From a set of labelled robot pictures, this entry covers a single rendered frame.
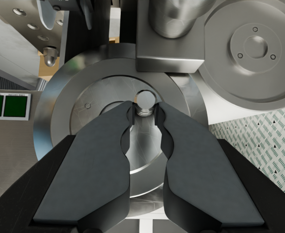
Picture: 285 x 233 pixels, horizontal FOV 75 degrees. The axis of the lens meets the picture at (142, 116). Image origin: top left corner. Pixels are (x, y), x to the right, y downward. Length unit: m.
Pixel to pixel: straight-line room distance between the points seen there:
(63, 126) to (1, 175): 0.44
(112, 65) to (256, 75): 0.13
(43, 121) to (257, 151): 0.26
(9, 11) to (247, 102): 0.43
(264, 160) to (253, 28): 0.16
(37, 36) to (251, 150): 0.49
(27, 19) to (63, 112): 0.33
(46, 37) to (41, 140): 0.37
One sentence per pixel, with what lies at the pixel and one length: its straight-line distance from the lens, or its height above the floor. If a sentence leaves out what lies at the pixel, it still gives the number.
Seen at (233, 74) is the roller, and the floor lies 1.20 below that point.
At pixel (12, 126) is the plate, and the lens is 0.58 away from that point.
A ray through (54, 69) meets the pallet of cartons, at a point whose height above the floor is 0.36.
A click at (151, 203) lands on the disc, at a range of 0.17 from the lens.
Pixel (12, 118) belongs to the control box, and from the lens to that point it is 0.58.
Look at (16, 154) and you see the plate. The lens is 0.57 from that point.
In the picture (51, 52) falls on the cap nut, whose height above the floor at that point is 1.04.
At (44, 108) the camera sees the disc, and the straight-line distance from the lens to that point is 0.18.
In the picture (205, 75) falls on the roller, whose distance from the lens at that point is 0.18.
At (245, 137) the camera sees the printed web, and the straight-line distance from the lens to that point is 0.32.
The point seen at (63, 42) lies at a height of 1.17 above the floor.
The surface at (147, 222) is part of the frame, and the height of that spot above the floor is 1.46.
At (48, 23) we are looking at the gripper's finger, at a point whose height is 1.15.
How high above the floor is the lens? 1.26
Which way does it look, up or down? 7 degrees down
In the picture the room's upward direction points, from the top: 178 degrees counter-clockwise
